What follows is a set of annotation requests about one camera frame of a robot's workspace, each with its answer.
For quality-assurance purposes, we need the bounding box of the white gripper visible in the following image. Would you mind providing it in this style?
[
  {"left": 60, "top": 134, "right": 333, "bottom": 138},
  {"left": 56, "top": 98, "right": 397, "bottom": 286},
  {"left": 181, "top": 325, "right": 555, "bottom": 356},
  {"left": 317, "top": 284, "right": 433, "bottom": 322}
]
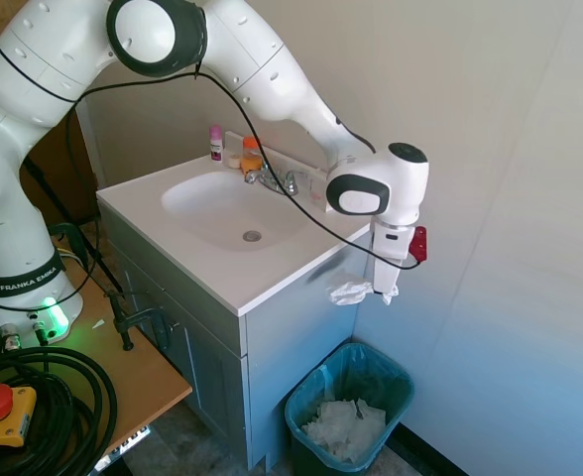
[{"left": 370, "top": 220, "right": 409, "bottom": 306}]

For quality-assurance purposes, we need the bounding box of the white tissue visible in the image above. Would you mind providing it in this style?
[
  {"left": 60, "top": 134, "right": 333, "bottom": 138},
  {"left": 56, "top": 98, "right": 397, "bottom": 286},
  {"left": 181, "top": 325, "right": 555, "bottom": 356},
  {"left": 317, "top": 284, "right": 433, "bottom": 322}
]
[{"left": 326, "top": 279, "right": 402, "bottom": 307}]

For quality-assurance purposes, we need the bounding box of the teal trash bin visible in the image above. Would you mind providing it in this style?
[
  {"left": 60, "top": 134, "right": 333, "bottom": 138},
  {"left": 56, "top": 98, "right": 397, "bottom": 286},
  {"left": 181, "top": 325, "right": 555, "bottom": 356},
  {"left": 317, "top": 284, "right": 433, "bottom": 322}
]
[{"left": 284, "top": 341, "right": 416, "bottom": 473}]

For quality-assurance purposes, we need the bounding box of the grey vanity cabinet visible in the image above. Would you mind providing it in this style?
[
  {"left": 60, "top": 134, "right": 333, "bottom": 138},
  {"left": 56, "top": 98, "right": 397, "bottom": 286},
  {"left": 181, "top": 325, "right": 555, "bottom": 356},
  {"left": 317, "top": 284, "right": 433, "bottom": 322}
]
[{"left": 97, "top": 202, "right": 372, "bottom": 470}]

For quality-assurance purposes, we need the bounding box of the crumpled tissues pile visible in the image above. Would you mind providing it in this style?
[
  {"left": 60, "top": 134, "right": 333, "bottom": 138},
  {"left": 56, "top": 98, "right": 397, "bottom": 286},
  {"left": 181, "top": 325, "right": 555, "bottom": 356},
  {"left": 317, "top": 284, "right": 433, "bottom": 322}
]
[{"left": 300, "top": 398, "right": 389, "bottom": 458}]

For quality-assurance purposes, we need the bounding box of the chrome faucet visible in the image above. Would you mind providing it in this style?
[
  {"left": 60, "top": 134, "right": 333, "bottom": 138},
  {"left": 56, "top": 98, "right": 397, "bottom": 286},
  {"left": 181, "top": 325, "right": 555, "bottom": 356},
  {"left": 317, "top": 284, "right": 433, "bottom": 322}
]
[{"left": 243, "top": 165, "right": 308, "bottom": 196}]

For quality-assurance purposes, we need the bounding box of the orange bottle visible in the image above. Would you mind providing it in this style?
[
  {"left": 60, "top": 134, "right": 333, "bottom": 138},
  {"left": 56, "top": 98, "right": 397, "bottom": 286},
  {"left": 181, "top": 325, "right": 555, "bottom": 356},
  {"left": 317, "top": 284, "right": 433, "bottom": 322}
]
[{"left": 240, "top": 136, "right": 264, "bottom": 175}]

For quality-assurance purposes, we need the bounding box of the white ceramic sink top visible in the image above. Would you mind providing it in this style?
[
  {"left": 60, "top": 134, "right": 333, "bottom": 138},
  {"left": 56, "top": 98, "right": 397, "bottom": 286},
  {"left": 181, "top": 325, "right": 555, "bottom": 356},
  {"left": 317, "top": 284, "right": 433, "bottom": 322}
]
[{"left": 95, "top": 130, "right": 372, "bottom": 317}]

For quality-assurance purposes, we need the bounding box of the white bottle purple label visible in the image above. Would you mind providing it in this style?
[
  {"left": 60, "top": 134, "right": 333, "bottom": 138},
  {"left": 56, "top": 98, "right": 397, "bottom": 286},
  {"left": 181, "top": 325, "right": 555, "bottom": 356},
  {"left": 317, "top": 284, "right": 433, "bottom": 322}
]
[{"left": 208, "top": 124, "right": 226, "bottom": 164}]

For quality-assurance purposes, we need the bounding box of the black metal clamp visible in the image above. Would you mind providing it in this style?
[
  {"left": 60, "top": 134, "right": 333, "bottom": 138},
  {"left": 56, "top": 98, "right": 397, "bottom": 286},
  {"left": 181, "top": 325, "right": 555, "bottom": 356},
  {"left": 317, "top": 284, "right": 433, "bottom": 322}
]
[{"left": 104, "top": 289, "right": 181, "bottom": 354}]

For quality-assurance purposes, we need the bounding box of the wooden table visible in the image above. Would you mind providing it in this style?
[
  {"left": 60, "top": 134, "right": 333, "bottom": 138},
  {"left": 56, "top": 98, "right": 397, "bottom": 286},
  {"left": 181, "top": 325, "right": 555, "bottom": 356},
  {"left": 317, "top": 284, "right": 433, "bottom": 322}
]
[{"left": 0, "top": 221, "right": 194, "bottom": 476}]

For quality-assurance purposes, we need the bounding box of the yellow emergency stop box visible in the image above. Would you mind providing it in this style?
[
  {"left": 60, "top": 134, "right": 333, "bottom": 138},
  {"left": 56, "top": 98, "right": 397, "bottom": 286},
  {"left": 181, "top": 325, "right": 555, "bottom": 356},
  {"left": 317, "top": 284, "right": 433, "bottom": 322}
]
[{"left": 0, "top": 383, "right": 39, "bottom": 448}]

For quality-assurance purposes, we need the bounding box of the red wrist camera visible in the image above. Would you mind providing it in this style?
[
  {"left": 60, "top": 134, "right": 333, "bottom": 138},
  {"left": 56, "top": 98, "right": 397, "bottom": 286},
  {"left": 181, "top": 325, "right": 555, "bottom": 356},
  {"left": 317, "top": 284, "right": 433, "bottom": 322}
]
[{"left": 409, "top": 225, "right": 429, "bottom": 263}]

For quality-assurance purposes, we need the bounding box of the thin black cable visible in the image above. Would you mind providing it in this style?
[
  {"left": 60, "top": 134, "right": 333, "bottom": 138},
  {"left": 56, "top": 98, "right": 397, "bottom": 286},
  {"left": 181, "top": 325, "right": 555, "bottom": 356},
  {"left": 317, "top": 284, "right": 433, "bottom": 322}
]
[{"left": 64, "top": 67, "right": 424, "bottom": 272}]

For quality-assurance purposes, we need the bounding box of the thick black cable coil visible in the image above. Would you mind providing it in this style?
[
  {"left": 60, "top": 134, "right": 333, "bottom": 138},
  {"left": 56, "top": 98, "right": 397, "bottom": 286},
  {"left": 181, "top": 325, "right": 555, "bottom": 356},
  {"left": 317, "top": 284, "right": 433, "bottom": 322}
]
[{"left": 0, "top": 292, "right": 120, "bottom": 476}]

